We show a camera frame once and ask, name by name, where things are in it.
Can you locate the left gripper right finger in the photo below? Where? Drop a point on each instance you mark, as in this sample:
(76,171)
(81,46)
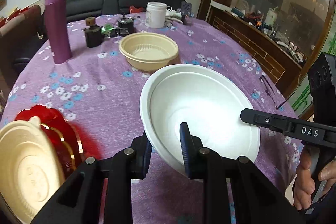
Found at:
(234,190)

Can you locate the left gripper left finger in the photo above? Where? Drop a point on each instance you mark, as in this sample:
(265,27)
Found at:
(100,186)

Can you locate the small red plate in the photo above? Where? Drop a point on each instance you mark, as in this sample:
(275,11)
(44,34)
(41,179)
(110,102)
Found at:
(63,150)

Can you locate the large beige plastic bowl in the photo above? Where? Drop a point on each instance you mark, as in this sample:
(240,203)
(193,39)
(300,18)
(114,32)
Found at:
(30,169)

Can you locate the large red wedding plate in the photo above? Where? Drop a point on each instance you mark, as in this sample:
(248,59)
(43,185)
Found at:
(54,118)

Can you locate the small beige plastic bowl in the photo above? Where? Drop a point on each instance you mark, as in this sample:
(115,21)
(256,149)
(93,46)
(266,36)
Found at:
(147,51)

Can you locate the right hand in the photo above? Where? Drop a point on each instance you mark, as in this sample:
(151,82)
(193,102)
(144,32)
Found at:
(304,185)

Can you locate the eyeglasses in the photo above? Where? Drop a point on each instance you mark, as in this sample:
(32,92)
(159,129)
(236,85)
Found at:
(276,97)

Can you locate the wooden sideboard cabinet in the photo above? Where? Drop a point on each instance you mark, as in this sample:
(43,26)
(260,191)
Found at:
(285,73)

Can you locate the small black motor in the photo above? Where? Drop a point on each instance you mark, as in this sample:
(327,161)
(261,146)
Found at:
(125,26)

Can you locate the black leather sofa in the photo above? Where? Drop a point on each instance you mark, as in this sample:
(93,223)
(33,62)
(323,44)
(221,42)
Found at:
(75,10)

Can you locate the white plastic jar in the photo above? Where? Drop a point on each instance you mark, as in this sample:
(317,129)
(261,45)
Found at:
(155,14)

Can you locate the purple thermos bottle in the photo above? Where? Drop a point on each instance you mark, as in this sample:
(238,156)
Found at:
(56,26)

